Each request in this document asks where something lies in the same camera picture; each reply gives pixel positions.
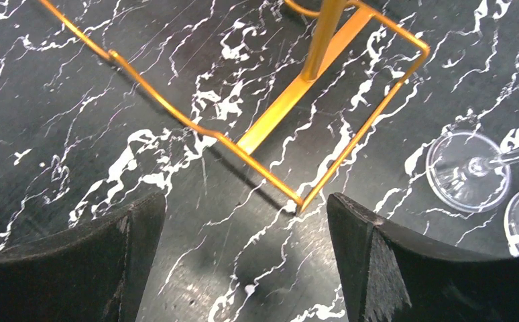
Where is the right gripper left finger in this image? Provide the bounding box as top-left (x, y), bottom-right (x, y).
top-left (0, 193), bottom-right (166, 321)

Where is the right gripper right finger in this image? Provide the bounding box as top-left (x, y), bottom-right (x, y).
top-left (327, 194), bottom-right (519, 321)

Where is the gold wire wine glass rack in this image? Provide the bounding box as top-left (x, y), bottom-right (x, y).
top-left (41, 0), bottom-right (430, 213)

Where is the clear champagne flute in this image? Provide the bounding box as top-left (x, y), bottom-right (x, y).
top-left (425, 130), bottom-right (519, 213)

